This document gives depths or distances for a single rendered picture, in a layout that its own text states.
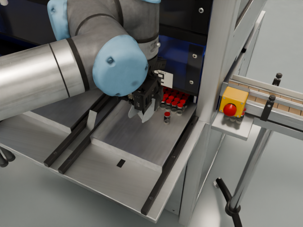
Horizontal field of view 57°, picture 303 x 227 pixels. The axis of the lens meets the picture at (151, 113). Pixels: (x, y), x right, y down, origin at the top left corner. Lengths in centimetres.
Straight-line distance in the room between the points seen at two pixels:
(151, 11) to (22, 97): 26
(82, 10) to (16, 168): 177
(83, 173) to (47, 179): 113
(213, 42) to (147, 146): 39
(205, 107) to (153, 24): 50
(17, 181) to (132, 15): 171
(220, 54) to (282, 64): 226
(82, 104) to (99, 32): 73
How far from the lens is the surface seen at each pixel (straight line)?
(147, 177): 87
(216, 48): 83
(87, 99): 111
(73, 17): 46
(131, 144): 94
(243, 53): 141
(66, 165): 90
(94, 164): 91
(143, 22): 52
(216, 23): 80
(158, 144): 94
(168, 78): 95
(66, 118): 106
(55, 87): 37
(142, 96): 60
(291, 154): 224
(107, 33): 38
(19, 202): 199
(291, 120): 107
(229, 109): 90
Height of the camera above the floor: 161
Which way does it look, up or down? 45 degrees down
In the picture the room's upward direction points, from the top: straight up
